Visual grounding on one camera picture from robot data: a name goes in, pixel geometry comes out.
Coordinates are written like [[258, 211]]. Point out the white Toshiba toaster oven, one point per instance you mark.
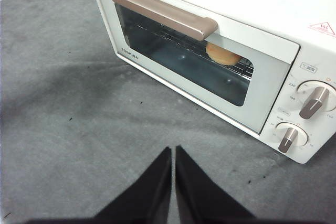
[[249, 3]]

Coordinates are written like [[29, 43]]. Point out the golden brown bread loaf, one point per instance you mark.
[[223, 55]]

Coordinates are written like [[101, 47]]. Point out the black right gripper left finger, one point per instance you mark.
[[147, 197]]

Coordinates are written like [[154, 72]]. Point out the beige oven knob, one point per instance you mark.
[[313, 102], [290, 138]]

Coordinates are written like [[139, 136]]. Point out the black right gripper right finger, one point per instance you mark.
[[199, 197]]

